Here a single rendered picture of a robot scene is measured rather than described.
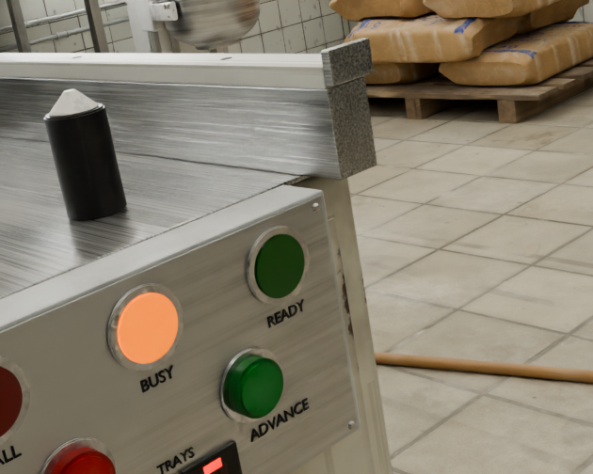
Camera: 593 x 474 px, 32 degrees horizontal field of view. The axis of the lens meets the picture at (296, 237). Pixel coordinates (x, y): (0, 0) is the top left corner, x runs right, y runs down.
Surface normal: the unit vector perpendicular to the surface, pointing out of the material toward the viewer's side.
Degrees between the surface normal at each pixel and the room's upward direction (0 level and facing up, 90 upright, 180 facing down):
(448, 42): 90
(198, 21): 95
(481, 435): 0
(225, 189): 0
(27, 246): 0
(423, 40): 90
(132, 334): 90
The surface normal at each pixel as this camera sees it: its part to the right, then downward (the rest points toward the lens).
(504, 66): -0.59, 0.47
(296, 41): 0.68, 0.12
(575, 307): -0.16, -0.94
